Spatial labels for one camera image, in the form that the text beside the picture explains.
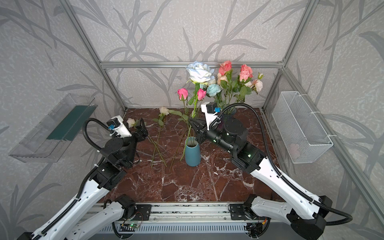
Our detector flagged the teal ceramic cylinder vase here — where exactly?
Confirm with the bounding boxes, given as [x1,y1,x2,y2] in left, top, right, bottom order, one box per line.
[185,137,201,167]

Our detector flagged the magenta rosebud stem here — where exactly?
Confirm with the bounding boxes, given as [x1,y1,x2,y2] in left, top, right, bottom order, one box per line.
[192,89,207,118]
[169,88,191,147]

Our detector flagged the purple blue glass vase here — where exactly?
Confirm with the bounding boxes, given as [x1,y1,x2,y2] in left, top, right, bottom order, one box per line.
[223,107,237,118]

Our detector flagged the light blue white rose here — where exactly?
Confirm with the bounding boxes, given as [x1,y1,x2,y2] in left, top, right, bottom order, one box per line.
[183,62,214,156]

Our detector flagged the dark pink rose stem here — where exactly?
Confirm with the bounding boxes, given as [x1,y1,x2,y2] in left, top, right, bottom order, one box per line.
[219,61,233,107]

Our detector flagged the pink rose flower stem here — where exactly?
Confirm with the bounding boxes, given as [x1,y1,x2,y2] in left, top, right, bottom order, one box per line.
[233,65,253,103]

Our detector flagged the pale pink peony flower stem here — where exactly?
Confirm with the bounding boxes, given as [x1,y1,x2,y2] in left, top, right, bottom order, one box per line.
[245,73,264,94]

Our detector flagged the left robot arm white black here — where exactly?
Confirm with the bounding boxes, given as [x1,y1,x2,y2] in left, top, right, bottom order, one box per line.
[19,116,148,240]

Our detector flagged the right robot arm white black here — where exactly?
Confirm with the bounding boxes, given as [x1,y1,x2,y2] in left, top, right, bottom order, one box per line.
[189,118,353,240]

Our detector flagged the cream white rose stem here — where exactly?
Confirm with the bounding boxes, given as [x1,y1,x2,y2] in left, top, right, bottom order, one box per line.
[127,118,167,166]

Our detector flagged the peach cream rose stem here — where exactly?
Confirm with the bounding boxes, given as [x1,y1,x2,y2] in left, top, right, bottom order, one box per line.
[150,107,170,167]

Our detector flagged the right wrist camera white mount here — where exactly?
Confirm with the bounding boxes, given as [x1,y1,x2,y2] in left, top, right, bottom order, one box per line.
[201,102,221,131]

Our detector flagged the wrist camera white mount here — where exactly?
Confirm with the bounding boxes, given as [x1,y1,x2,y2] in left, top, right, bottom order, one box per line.
[107,116,132,138]
[201,102,221,131]

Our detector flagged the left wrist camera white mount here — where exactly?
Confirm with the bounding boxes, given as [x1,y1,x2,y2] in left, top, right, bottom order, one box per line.
[107,116,132,138]

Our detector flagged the horizontal aluminium frame bar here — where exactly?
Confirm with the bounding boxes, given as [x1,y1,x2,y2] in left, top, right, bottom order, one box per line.
[100,61,283,69]

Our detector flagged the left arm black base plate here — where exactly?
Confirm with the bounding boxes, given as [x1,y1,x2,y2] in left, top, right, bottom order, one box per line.
[132,204,152,222]

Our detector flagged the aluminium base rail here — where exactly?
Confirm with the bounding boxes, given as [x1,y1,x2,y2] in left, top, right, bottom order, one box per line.
[61,201,259,224]

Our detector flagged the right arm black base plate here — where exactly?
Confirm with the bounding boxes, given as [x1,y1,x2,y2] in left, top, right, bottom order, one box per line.
[228,204,249,221]

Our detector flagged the clear plastic wall shelf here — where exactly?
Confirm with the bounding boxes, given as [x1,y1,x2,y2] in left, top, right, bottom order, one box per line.
[9,94,98,163]

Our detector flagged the white wire mesh basket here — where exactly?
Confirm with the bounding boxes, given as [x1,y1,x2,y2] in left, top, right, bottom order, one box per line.
[272,91,334,164]

